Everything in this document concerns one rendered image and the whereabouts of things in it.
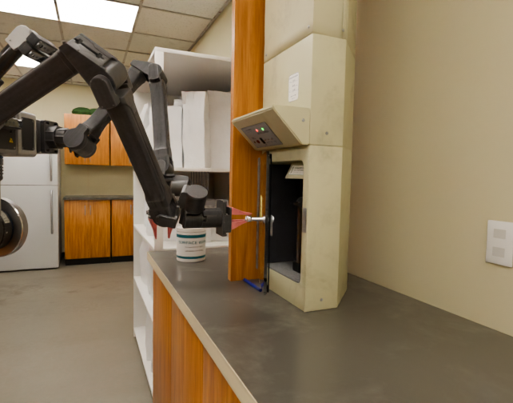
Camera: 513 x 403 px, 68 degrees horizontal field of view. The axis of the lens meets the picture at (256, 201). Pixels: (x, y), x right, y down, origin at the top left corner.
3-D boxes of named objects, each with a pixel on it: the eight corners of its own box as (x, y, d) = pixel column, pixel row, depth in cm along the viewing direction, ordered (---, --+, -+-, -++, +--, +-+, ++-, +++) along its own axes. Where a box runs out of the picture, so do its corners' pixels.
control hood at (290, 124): (261, 150, 134) (261, 121, 134) (309, 145, 105) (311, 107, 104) (230, 149, 130) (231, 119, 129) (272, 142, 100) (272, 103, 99)
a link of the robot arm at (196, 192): (163, 205, 111) (154, 224, 104) (167, 173, 104) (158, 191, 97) (203, 214, 112) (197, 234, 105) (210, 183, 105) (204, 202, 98)
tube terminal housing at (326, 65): (317, 276, 147) (324, 73, 142) (375, 302, 118) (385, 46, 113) (258, 282, 137) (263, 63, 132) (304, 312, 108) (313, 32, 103)
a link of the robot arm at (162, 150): (154, 80, 153) (145, 64, 142) (168, 78, 152) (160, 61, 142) (161, 181, 141) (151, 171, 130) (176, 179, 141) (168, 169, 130)
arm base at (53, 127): (54, 153, 147) (54, 122, 147) (74, 154, 147) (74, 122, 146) (40, 153, 139) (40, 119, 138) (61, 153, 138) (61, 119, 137)
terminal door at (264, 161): (259, 269, 136) (261, 156, 133) (266, 297, 105) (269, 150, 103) (256, 269, 136) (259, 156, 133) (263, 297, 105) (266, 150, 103)
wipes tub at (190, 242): (200, 255, 181) (201, 224, 180) (208, 261, 169) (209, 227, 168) (173, 257, 176) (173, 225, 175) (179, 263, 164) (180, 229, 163)
